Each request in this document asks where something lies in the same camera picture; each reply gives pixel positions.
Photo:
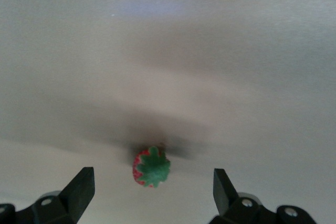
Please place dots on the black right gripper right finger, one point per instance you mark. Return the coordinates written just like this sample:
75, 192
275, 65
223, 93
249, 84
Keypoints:
228, 208

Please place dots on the brown table cover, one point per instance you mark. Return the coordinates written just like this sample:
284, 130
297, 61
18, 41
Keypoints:
105, 51

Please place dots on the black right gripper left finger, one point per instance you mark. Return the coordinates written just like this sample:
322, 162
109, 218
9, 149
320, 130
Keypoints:
73, 197

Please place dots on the red strawberry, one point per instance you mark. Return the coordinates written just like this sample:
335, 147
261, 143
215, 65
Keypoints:
151, 167

